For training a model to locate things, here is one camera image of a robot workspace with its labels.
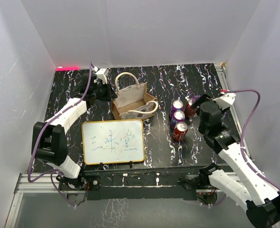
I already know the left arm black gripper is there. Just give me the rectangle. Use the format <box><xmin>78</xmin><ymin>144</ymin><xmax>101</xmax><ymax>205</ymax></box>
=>
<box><xmin>92</xmin><ymin>81</ymin><xmax>117</xmax><ymax>102</ymax></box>

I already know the red coke can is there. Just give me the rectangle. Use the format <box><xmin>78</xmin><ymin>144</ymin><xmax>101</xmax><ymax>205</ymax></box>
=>
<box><xmin>173</xmin><ymin>122</ymin><xmax>188</xmax><ymax>141</ymax></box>
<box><xmin>184</xmin><ymin>98</ymin><xmax>198</xmax><ymax>118</ymax></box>

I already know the printed canvas tote bag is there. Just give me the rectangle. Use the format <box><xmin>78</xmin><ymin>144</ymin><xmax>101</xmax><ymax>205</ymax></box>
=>
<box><xmin>111</xmin><ymin>72</ymin><xmax>159</xmax><ymax>120</ymax></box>

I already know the purple fanta can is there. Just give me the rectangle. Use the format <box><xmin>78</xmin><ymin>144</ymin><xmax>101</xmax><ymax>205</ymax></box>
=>
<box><xmin>170</xmin><ymin>110</ymin><xmax>185</xmax><ymax>129</ymax></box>
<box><xmin>169</xmin><ymin>100</ymin><xmax>184</xmax><ymax>118</ymax></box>
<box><xmin>193</xmin><ymin>95</ymin><xmax>201</xmax><ymax>102</ymax></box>

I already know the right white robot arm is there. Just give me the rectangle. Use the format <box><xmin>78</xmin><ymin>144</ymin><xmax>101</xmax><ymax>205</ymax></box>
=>
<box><xmin>197</xmin><ymin>99</ymin><xmax>280</xmax><ymax>228</ymax></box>

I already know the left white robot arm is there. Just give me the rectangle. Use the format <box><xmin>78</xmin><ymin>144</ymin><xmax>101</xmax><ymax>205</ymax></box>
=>
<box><xmin>31</xmin><ymin>72</ymin><xmax>159</xmax><ymax>190</ymax></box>

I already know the red light strip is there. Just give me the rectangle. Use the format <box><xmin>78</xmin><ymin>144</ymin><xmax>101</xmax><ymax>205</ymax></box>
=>
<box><xmin>56</xmin><ymin>66</ymin><xmax>79</xmax><ymax>71</ymax></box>

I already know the yellow-framed whiteboard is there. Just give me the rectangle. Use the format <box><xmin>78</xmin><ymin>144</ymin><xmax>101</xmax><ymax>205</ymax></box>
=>
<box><xmin>82</xmin><ymin>119</ymin><xmax>145</xmax><ymax>165</ymax></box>

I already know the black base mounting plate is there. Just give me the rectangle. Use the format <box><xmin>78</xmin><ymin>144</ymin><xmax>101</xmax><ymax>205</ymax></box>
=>
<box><xmin>58</xmin><ymin>165</ymin><xmax>228</xmax><ymax>201</ymax></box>

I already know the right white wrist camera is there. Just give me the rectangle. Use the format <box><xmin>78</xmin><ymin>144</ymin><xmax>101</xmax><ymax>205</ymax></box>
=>
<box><xmin>214</xmin><ymin>90</ymin><xmax>236</xmax><ymax>110</ymax></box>

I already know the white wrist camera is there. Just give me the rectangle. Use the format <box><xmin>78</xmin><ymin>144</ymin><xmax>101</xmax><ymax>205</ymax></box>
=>
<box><xmin>214</xmin><ymin>90</ymin><xmax>236</xmax><ymax>110</ymax></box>
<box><xmin>93</xmin><ymin>66</ymin><xmax>109</xmax><ymax>84</ymax></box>

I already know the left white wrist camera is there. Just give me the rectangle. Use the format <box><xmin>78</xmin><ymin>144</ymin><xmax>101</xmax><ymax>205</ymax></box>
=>
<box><xmin>93</xmin><ymin>66</ymin><xmax>109</xmax><ymax>84</ymax></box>

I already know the right side aluminium rail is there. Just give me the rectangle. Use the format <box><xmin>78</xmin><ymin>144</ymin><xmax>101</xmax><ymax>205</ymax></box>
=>
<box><xmin>214</xmin><ymin>64</ymin><xmax>255</xmax><ymax>165</ymax></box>

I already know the aluminium frame rail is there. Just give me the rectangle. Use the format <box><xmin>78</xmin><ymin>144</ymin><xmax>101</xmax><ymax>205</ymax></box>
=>
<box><xmin>5</xmin><ymin>174</ymin><xmax>85</xmax><ymax>228</ymax></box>

